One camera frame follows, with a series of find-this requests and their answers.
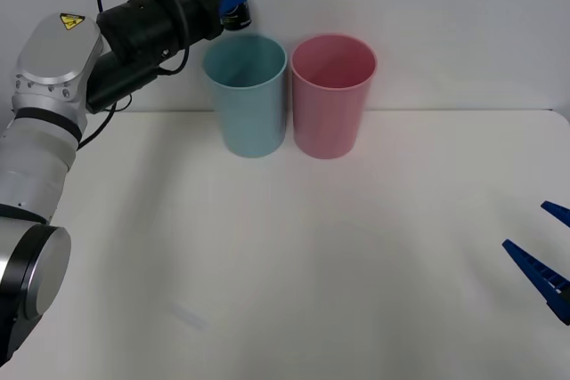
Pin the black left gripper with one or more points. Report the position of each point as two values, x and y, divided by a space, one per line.
200 15

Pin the pink plastic bin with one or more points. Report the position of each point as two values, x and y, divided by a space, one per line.
327 113

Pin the silver and black left arm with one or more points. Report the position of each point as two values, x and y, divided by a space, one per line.
49 68

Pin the pale blue plastic bin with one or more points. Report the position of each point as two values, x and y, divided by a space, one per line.
249 108

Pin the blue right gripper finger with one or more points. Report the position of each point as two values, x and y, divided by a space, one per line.
536 273
559 212

